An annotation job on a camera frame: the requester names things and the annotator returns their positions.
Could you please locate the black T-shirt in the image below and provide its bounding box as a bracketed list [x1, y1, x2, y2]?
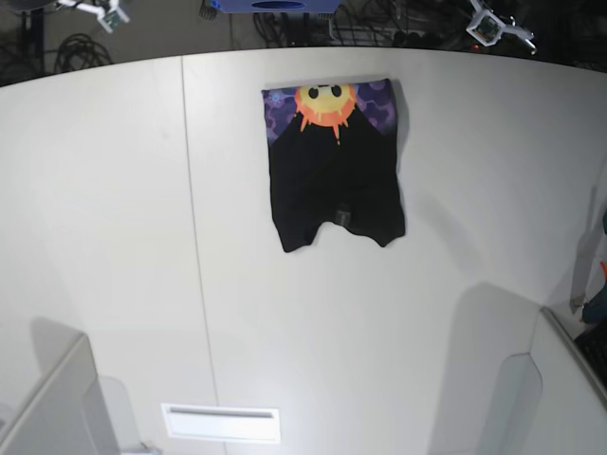
[262, 79, 406, 253]

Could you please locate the white slotted plate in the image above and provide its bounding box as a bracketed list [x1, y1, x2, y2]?
[161, 403, 282, 444]

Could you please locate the blue box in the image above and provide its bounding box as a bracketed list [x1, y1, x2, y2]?
[208, 0, 342, 13]

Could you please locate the black power strip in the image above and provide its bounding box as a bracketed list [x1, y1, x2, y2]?
[391, 31, 480, 52]

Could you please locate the white cabinet left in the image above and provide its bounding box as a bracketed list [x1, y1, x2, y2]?
[1, 335, 120, 455]

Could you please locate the white cabinet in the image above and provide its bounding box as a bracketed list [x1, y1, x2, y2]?
[1, 335, 120, 455]
[477, 308, 606, 454]

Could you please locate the white cabinet right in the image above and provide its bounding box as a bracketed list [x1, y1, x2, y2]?
[477, 308, 606, 454]

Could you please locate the teal orange tool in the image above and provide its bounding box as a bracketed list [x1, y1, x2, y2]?
[581, 282, 607, 324]

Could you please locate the black keyboard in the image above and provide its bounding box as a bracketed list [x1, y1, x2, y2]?
[575, 323, 607, 386]

